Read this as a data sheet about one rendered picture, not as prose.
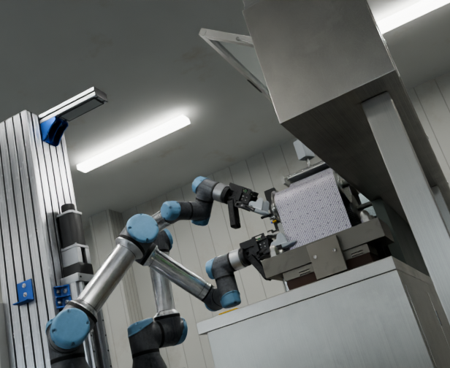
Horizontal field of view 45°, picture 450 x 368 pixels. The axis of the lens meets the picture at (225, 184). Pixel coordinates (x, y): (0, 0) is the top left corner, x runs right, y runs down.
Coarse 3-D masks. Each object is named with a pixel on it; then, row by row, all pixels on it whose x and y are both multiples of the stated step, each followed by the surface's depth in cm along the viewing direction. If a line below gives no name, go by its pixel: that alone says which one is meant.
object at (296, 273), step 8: (352, 248) 166; (360, 248) 165; (368, 248) 164; (352, 256) 166; (360, 256) 165; (368, 256) 164; (376, 256) 173; (352, 264) 166; (360, 264) 164; (288, 272) 174; (296, 272) 173; (304, 272) 172; (312, 272) 171; (288, 280) 174; (296, 280) 172; (304, 280) 171; (312, 280) 170
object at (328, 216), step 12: (312, 204) 195; (324, 204) 193; (336, 204) 191; (288, 216) 198; (300, 216) 196; (312, 216) 194; (324, 216) 192; (336, 216) 190; (288, 228) 197; (300, 228) 195; (312, 228) 193; (324, 228) 191; (336, 228) 189; (288, 240) 196; (300, 240) 194; (312, 240) 192
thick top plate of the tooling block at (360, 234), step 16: (368, 224) 165; (384, 224) 171; (320, 240) 170; (352, 240) 166; (368, 240) 164; (384, 240) 168; (272, 256) 176; (288, 256) 174; (304, 256) 172; (272, 272) 175
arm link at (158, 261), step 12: (156, 252) 209; (144, 264) 208; (156, 264) 208; (168, 264) 209; (180, 264) 212; (168, 276) 209; (180, 276) 209; (192, 276) 210; (192, 288) 209; (204, 288) 210; (204, 300) 210
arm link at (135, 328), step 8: (144, 320) 230; (152, 320) 233; (128, 328) 231; (136, 328) 228; (144, 328) 228; (152, 328) 231; (160, 328) 233; (128, 336) 230; (136, 336) 227; (144, 336) 227; (152, 336) 229; (160, 336) 231; (136, 344) 226; (144, 344) 226; (152, 344) 227; (160, 344) 232; (136, 352) 225
